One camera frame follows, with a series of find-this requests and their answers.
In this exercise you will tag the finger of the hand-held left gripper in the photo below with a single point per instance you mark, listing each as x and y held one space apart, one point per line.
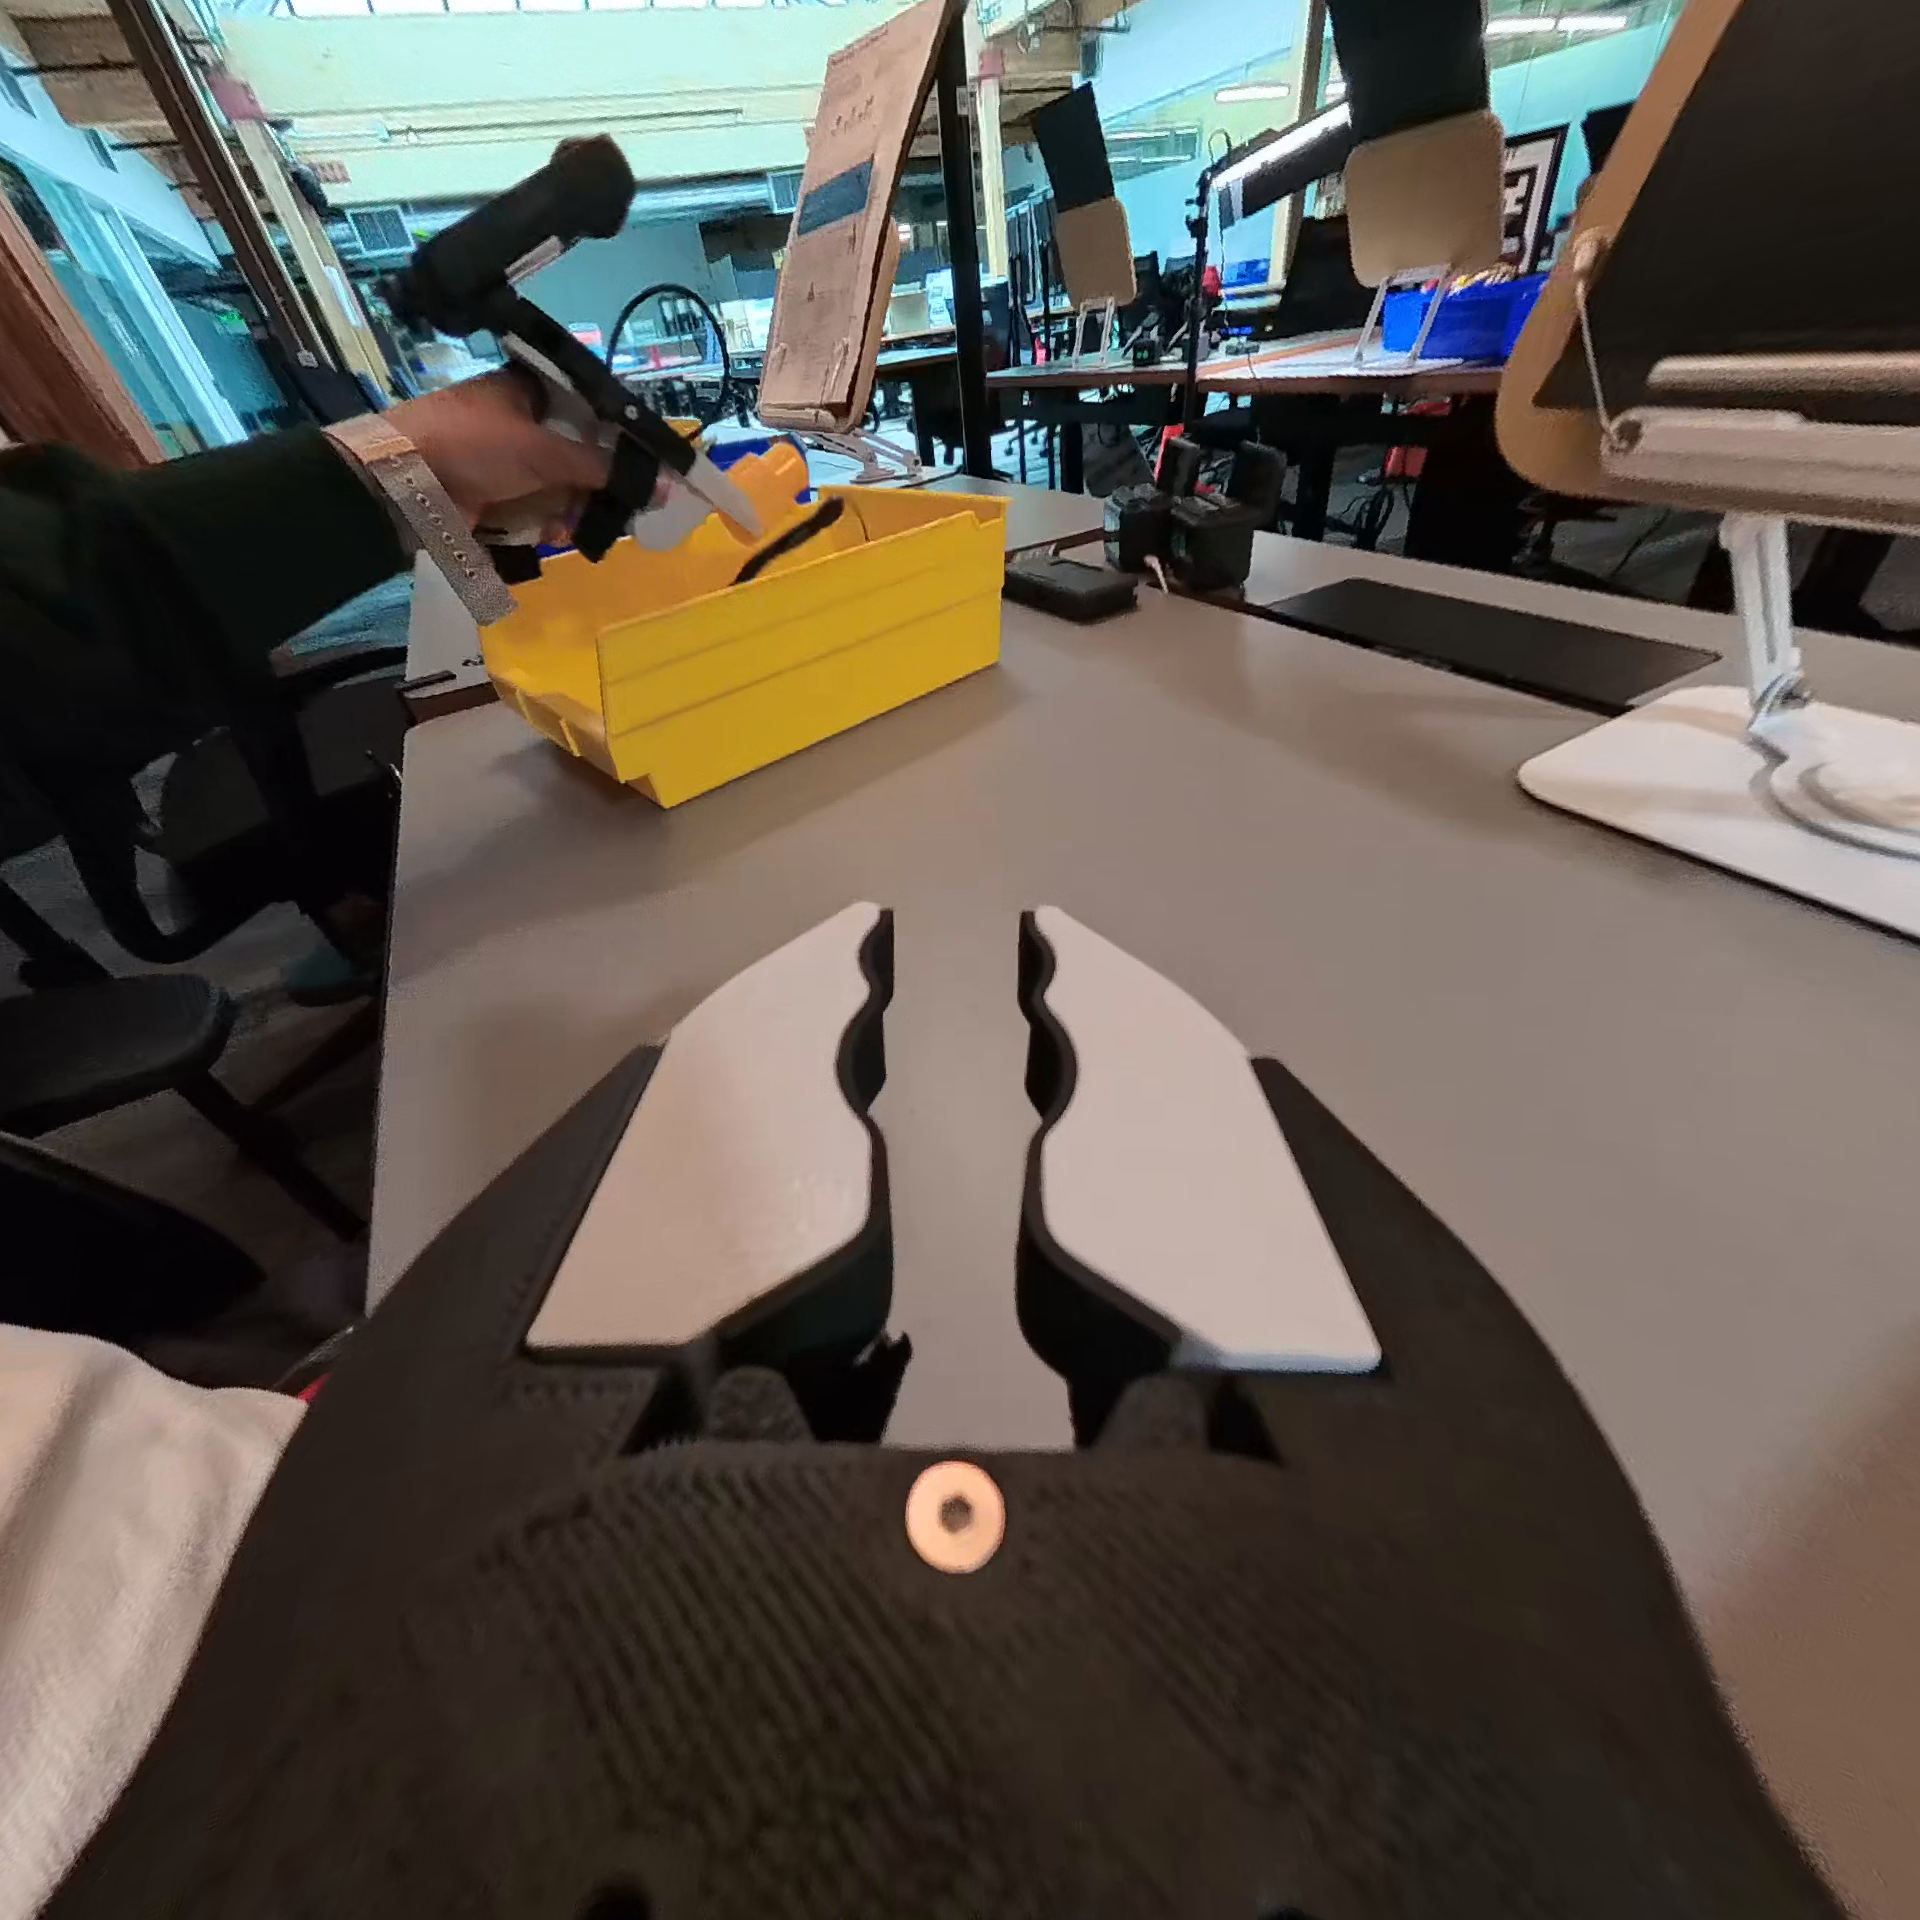
714 494

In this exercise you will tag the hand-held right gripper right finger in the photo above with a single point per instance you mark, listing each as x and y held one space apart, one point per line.
1198 1199

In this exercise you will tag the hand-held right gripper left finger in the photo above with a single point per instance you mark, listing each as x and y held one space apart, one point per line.
718 1171

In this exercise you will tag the yellow storage bin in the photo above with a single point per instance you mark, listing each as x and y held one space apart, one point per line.
794 661

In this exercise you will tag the grey desk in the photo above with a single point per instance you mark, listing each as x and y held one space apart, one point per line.
1198 898

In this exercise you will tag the wooden background desk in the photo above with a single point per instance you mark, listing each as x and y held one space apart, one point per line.
1273 362

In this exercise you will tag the black desk mat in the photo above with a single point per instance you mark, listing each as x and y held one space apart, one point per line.
1500 644

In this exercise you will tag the person's left hand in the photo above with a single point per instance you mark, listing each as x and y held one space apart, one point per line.
495 451

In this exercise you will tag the blue storage bin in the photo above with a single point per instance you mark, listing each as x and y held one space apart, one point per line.
1464 314
760 464

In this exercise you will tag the white panel stand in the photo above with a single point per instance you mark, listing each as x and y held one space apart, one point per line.
863 448

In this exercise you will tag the grey wristwatch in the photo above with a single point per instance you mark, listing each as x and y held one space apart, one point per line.
453 541

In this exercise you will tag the large cardboard panel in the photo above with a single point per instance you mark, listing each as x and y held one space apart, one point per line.
839 227

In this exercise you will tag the black flat case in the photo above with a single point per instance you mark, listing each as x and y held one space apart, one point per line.
1070 588

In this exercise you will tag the black pole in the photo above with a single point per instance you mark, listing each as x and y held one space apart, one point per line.
966 227

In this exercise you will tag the black battery chargers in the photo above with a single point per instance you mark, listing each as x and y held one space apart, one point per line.
1186 524

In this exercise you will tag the small cardboard panel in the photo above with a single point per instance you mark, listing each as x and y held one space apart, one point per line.
1423 194
1087 182

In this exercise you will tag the black office chair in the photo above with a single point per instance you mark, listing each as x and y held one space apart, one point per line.
302 781
106 1051

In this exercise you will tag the white tablet stand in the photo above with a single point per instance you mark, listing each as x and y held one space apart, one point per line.
1696 781

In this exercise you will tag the black light bar lamp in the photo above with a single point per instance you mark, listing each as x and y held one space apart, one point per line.
1273 166

